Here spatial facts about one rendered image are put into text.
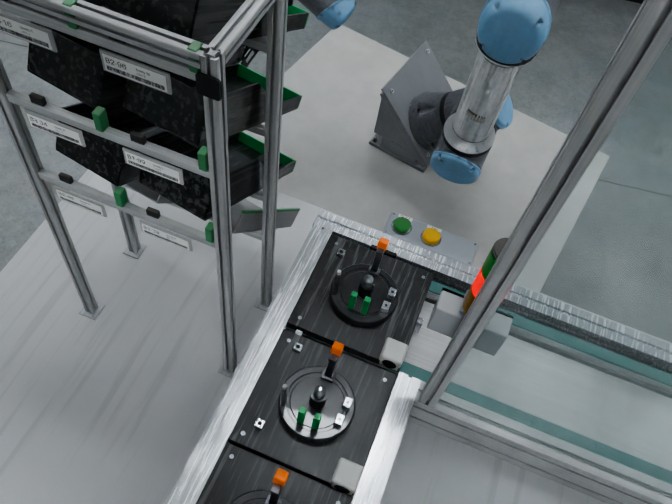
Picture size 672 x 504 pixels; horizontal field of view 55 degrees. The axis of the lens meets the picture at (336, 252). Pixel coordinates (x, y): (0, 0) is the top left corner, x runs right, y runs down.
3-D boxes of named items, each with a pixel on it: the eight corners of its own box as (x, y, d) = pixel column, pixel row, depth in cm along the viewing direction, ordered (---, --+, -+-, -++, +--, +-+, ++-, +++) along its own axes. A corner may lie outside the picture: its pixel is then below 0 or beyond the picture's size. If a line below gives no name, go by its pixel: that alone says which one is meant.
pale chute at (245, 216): (241, 198, 142) (250, 180, 142) (291, 227, 140) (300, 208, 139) (174, 199, 116) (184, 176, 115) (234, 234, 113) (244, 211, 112)
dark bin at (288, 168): (236, 140, 125) (246, 106, 121) (293, 171, 122) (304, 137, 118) (138, 182, 102) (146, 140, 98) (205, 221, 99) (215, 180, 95)
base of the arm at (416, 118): (431, 83, 170) (462, 73, 163) (453, 134, 175) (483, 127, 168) (400, 107, 161) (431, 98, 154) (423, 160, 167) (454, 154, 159)
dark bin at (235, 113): (235, 75, 112) (245, 34, 108) (298, 109, 109) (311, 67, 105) (121, 106, 89) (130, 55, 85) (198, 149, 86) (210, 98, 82)
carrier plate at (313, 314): (330, 238, 144) (331, 233, 142) (432, 278, 141) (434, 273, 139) (286, 326, 130) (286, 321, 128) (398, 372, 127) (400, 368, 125)
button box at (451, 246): (387, 225, 154) (392, 209, 149) (471, 257, 151) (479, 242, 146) (377, 247, 150) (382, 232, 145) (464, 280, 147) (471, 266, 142)
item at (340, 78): (337, 30, 204) (338, 23, 201) (605, 162, 184) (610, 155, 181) (194, 164, 167) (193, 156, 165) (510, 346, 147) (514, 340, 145)
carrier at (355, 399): (283, 332, 129) (285, 301, 119) (395, 379, 126) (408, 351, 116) (227, 443, 116) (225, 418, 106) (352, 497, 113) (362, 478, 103)
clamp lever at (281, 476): (269, 494, 107) (278, 466, 103) (280, 499, 107) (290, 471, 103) (261, 512, 104) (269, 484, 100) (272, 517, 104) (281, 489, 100)
